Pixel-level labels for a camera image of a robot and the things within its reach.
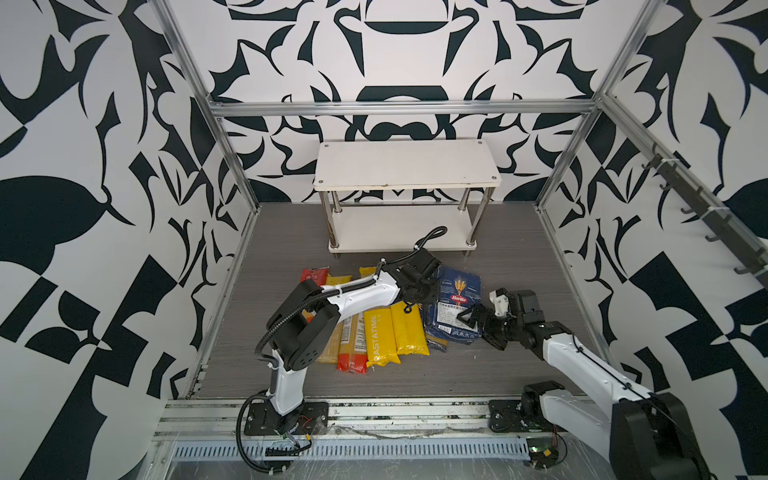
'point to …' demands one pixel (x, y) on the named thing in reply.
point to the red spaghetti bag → (317, 274)
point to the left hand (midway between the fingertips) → (440, 288)
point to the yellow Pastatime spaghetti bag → (381, 340)
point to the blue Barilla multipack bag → (458, 290)
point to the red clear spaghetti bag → (352, 353)
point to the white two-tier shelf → (404, 195)
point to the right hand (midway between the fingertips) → (469, 323)
